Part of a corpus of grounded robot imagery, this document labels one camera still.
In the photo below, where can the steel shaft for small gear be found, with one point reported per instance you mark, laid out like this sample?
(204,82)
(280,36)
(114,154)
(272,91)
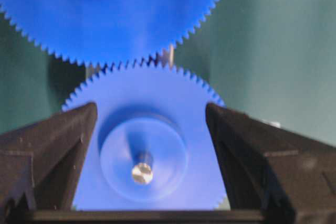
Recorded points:
(142,171)

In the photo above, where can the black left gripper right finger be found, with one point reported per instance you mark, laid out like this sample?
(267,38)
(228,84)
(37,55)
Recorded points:
(289,177)

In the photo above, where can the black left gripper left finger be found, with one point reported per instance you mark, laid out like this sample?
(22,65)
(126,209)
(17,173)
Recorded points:
(41,163)

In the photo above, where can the large blue plastic gear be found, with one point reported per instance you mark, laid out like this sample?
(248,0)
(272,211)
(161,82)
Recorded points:
(104,32)

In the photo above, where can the small blue plastic gear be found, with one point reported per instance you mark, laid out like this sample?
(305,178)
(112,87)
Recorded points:
(151,109)

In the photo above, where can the silver aluminium extrusion rail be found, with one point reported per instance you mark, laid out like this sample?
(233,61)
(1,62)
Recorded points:
(166,58)

